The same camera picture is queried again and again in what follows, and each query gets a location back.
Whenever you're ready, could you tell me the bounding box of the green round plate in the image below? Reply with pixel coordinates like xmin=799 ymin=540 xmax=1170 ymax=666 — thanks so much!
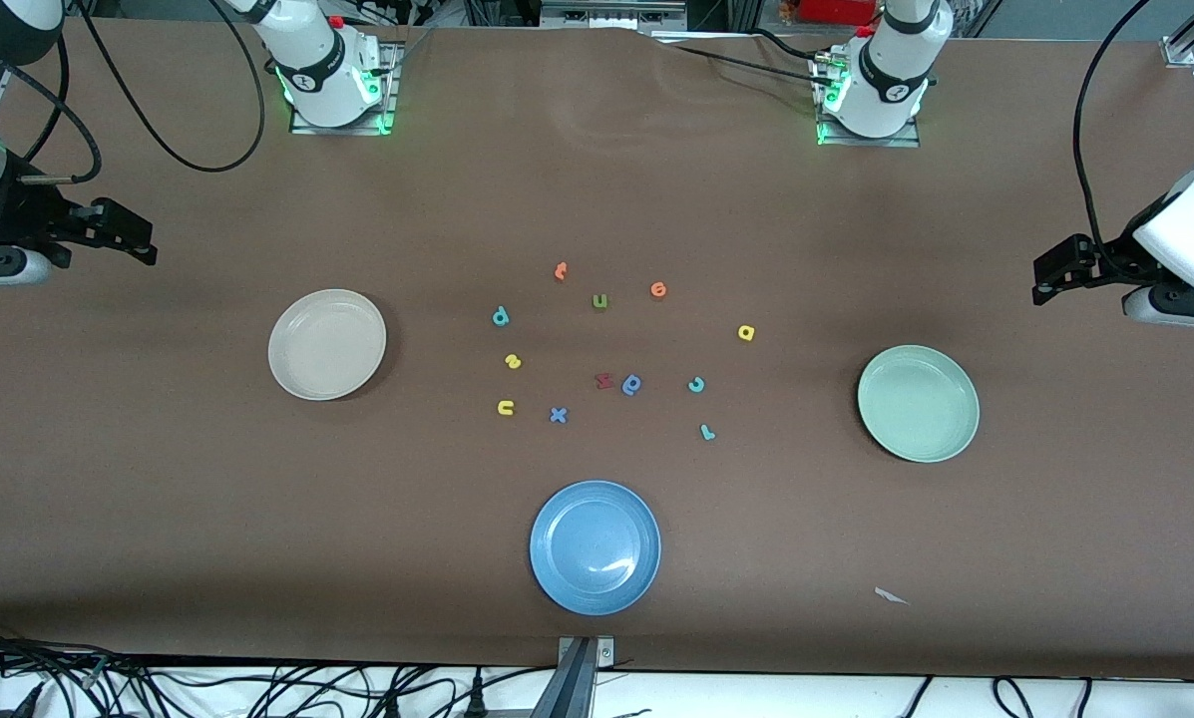
xmin=857 ymin=344 xmax=982 ymax=464

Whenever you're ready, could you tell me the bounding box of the beige round plate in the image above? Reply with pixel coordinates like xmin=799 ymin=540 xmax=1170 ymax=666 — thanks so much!
xmin=267 ymin=288 xmax=388 ymax=402

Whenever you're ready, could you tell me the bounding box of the red box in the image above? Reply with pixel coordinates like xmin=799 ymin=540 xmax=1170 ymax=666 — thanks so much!
xmin=796 ymin=0 xmax=882 ymax=26

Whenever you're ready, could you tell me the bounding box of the blue round plate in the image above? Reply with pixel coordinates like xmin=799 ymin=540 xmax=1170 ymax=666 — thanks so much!
xmin=529 ymin=480 xmax=662 ymax=616

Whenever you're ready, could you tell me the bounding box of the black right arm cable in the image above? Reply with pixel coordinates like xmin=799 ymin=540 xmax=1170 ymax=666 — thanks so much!
xmin=0 ymin=0 xmax=266 ymax=185

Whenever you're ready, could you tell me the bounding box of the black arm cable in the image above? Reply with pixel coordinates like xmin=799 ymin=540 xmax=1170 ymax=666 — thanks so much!
xmin=1073 ymin=0 xmax=1156 ymax=270
xmin=0 ymin=0 xmax=266 ymax=185

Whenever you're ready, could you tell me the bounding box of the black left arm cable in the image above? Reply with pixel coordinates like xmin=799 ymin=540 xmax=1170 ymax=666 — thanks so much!
xmin=1073 ymin=0 xmax=1156 ymax=270

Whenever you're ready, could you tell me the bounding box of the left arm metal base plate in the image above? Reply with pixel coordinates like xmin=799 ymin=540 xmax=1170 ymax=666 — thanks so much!
xmin=816 ymin=55 xmax=922 ymax=149

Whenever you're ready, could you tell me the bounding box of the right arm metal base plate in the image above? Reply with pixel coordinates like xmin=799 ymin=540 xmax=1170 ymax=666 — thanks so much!
xmin=290 ymin=40 xmax=400 ymax=136

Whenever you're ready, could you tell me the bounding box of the grey metal frame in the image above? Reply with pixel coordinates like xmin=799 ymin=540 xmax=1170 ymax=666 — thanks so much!
xmin=540 ymin=0 xmax=689 ymax=33

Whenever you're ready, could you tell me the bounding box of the metal table bracket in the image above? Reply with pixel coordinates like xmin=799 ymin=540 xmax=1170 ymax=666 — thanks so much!
xmin=532 ymin=635 xmax=617 ymax=718

